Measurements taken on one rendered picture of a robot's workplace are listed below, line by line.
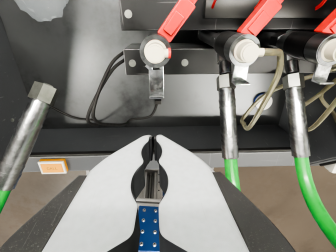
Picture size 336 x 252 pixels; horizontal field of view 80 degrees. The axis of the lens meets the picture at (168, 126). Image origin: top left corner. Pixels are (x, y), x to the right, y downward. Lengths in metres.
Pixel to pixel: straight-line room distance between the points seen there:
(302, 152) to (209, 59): 0.17
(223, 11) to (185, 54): 0.07
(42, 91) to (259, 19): 0.21
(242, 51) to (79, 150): 0.38
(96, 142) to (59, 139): 0.09
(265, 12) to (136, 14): 0.16
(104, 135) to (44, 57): 0.21
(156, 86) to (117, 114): 0.33
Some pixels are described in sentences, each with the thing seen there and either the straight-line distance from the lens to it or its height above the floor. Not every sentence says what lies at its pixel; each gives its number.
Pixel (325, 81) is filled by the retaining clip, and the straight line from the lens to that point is 0.24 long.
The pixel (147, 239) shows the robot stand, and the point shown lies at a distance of 0.79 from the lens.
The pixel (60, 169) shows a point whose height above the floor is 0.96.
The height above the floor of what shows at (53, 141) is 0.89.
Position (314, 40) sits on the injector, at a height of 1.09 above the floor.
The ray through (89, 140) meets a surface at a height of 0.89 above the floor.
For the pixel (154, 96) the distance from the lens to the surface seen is 0.19.
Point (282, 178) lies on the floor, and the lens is 2.04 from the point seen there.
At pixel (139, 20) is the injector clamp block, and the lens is 0.31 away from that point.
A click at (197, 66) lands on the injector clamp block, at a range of 0.32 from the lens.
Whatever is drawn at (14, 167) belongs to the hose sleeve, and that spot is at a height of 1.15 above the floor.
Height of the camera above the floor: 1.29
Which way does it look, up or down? 62 degrees down
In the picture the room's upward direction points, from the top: 176 degrees clockwise
